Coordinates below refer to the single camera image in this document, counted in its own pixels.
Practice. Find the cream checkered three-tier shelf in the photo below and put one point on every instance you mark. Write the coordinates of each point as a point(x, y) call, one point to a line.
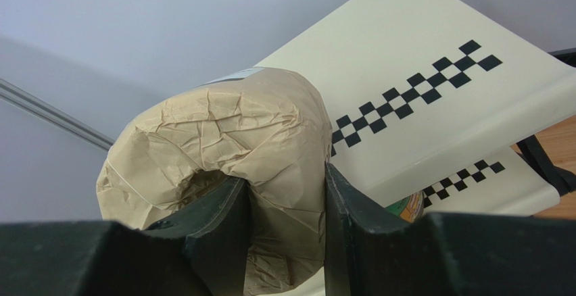
point(429, 96)

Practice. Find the brown paper roll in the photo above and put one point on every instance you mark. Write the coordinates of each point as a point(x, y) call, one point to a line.
point(270, 128)

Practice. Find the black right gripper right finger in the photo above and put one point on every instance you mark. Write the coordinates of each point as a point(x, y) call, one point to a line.
point(370, 251)

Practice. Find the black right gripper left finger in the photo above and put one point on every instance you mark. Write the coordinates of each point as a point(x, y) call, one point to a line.
point(199, 250)

